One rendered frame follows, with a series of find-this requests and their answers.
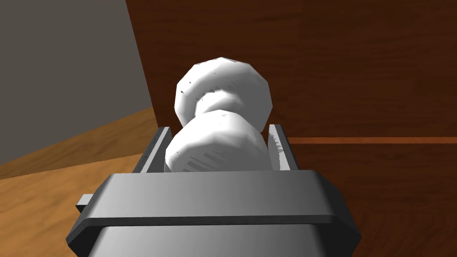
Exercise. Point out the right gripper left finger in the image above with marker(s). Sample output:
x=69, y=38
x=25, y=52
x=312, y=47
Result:
x=155, y=153

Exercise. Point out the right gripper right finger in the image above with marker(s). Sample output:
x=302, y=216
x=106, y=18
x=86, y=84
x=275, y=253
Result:
x=282, y=151

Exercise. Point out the white round door knob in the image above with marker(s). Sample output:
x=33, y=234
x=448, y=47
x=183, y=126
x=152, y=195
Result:
x=221, y=117

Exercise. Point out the dark brown wooden door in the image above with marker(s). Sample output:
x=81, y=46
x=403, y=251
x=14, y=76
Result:
x=357, y=71

